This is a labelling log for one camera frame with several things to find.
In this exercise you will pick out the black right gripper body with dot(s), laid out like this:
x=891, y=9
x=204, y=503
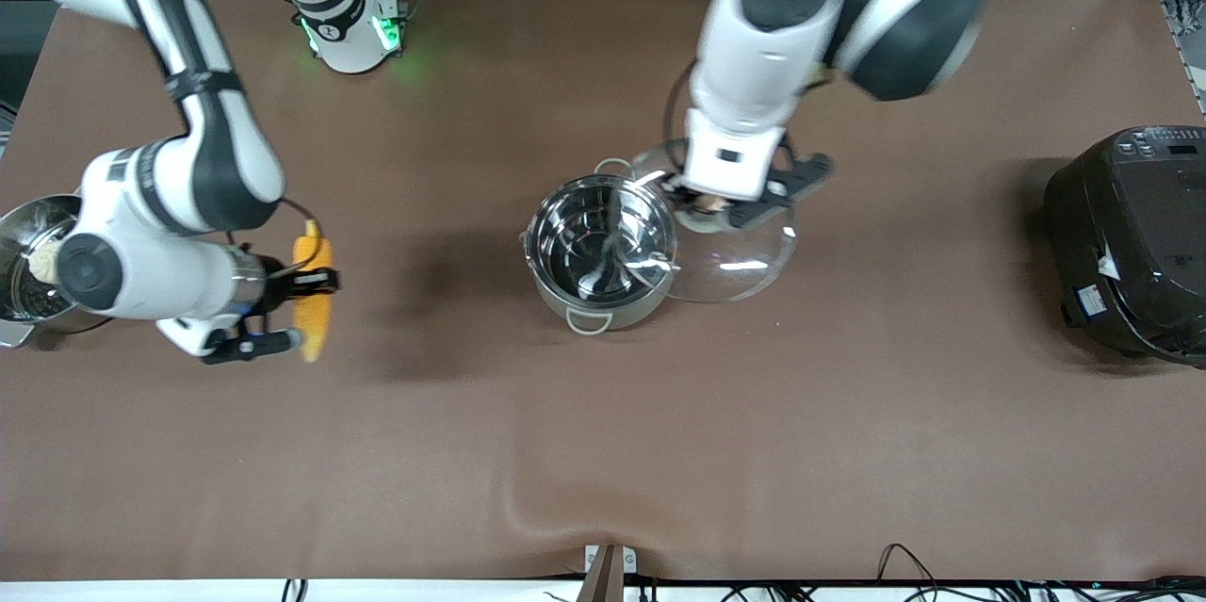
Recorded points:
x=274, y=290

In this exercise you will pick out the yellow corn cob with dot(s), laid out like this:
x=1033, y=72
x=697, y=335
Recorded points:
x=316, y=329

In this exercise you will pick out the glass pot lid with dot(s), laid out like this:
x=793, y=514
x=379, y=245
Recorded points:
x=744, y=268

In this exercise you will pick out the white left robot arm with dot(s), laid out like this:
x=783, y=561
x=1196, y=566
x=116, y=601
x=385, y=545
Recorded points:
x=754, y=65

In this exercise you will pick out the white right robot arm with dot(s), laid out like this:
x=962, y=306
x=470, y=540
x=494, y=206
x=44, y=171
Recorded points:
x=207, y=140

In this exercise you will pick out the steel cooking pot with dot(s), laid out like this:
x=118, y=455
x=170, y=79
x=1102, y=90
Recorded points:
x=565, y=300

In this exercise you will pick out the steel steamer pot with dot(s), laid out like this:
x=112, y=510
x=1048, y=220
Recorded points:
x=19, y=235

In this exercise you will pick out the white steamed bun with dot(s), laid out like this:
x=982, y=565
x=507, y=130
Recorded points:
x=42, y=263

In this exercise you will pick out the perforated steel steamer basket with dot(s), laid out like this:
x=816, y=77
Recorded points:
x=19, y=296

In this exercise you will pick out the black rice cooker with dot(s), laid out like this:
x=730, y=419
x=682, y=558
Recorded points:
x=1149, y=244

